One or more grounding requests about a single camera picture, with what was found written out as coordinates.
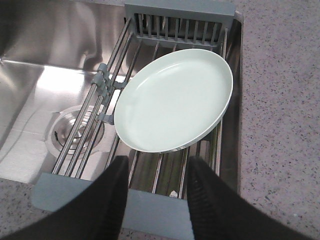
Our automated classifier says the round steel sink drain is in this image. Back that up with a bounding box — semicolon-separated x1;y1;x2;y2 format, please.
44;104;106;157

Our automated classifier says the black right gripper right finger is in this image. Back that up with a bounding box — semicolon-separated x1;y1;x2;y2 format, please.
187;156;309;240

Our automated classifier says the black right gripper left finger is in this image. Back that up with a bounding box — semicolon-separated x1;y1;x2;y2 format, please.
4;155;129;240

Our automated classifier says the teal roll-up drying rack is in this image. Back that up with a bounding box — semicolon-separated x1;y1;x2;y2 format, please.
31;2;237;240

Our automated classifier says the light green round plate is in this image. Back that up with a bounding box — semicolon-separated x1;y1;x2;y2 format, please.
114;48;233;153

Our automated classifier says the stainless steel sink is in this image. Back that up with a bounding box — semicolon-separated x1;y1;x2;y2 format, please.
0;0;242;196

